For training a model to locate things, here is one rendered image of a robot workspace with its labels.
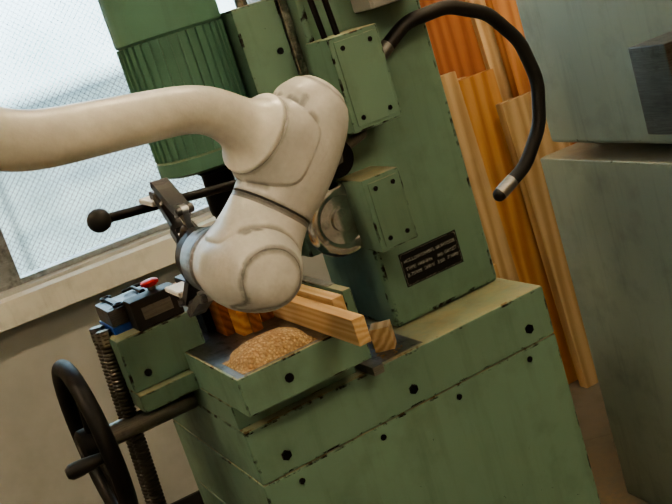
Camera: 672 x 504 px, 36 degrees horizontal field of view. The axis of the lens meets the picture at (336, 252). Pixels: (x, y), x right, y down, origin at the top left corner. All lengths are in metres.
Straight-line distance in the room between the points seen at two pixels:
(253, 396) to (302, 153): 0.42
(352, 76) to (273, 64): 0.15
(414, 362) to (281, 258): 0.55
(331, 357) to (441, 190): 0.41
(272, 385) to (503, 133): 1.80
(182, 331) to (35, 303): 1.28
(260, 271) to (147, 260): 1.82
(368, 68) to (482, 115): 1.51
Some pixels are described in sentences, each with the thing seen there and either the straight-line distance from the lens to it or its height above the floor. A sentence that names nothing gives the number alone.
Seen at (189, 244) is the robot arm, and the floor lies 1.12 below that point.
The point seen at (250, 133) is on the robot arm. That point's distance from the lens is 1.18.
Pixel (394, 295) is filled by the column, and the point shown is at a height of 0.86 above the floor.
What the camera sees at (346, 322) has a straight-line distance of 1.43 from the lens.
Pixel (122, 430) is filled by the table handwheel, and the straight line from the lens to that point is 1.70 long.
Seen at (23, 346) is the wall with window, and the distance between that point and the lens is 2.99.
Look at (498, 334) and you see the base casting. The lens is 1.74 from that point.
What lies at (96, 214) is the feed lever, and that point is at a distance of 1.50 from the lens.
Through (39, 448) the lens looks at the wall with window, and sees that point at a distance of 3.06.
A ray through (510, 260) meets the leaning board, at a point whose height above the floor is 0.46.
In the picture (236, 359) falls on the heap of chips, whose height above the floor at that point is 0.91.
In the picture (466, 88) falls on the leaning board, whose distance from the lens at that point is 3.08.
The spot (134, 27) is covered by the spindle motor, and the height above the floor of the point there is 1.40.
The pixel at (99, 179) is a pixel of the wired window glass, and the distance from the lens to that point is 3.04.
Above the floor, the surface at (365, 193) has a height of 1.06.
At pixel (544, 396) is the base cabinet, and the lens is 1.82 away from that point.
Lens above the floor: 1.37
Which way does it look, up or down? 14 degrees down
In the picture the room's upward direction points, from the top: 18 degrees counter-clockwise
